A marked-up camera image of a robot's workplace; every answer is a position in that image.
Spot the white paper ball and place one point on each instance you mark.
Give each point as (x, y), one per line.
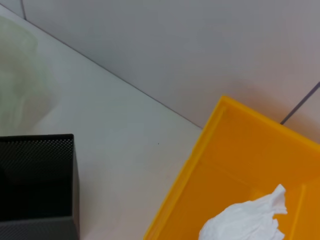
(237, 220)

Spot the black mesh pen holder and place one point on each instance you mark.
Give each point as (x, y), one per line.
(37, 225)

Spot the yellow plastic storage bin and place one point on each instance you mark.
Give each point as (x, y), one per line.
(237, 150)

